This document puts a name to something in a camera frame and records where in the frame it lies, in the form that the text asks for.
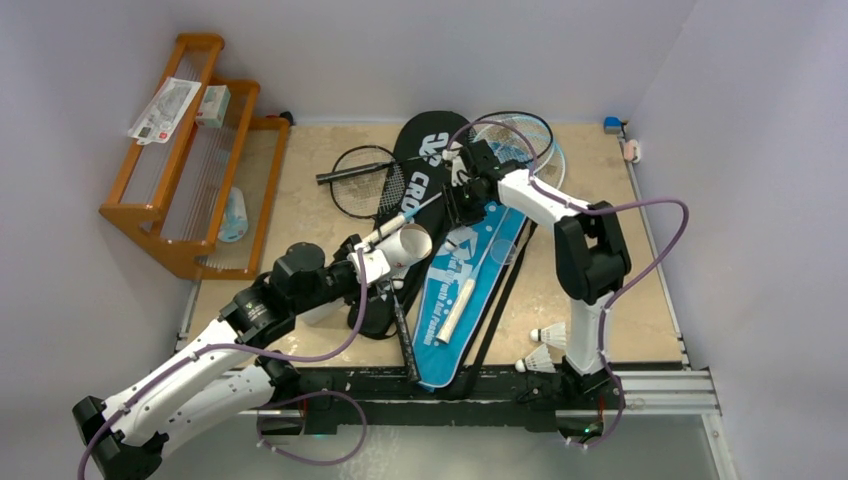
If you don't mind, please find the black racket handle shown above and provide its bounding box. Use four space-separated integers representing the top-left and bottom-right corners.
329 144 421 384

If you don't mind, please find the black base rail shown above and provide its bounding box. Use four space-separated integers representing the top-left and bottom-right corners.
267 364 625 437

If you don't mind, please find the white shuttlecock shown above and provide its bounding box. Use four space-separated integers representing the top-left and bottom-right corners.
442 235 462 252
529 322 568 351
514 345 556 374

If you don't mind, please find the white plastic package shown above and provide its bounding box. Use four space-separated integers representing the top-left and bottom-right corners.
127 77 201 146

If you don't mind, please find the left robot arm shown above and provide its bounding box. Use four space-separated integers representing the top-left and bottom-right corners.
72 236 390 479

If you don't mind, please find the blue white wipes pack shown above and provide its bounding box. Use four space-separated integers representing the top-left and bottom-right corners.
217 187 249 243

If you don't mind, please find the blue racket bag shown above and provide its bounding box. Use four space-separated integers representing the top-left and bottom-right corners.
413 202 527 391

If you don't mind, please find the black Crossway racket bag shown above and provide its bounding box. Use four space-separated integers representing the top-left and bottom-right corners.
359 110 470 340

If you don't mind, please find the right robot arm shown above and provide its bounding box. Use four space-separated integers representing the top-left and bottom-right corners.
442 141 632 407

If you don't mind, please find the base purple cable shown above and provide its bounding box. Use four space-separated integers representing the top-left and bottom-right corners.
254 387 370 465

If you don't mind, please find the blue racket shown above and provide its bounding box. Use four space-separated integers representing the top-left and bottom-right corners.
435 140 565 344
371 121 536 233

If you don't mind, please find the clear tube lid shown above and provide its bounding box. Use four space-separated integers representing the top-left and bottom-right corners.
489 239 517 266

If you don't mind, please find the white shuttlecock tube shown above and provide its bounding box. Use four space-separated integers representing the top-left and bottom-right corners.
298 223 434 326

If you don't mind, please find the blue clip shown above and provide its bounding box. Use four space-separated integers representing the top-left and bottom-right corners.
602 116 625 136

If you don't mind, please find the wooden shelf rack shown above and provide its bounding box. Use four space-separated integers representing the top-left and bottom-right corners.
99 33 294 280

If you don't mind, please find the small white green box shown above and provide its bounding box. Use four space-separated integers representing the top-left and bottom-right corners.
195 85 231 128

